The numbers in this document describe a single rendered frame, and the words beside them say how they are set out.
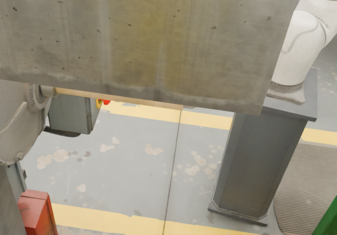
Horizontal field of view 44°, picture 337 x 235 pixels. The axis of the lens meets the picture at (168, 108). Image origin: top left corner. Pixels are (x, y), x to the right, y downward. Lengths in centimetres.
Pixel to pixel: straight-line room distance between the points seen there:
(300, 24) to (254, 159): 57
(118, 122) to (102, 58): 192
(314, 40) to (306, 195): 97
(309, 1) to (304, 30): 18
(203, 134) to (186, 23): 194
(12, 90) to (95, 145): 163
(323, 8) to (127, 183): 116
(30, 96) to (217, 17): 33
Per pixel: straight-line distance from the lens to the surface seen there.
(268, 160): 165
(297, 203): 210
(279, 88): 146
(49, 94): 60
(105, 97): 58
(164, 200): 197
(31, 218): 123
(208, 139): 223
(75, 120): 95
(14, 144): 60
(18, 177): 117
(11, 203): 107
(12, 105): 56
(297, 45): 137
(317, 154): 234
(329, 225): 143
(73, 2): 33
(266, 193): 181
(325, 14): 151
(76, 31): 35
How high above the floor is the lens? 165
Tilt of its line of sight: 44 degrees down
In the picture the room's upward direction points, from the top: 6 degrees clockwise
